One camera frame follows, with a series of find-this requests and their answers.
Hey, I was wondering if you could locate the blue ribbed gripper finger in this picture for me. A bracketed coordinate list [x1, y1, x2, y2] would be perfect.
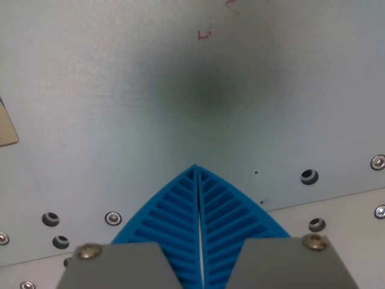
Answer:
[196, 164, 360, 289]
[55, 164, 204, 289]

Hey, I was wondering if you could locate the tan flat board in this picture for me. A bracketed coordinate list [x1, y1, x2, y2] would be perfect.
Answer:
[0, 96, 20, 148]

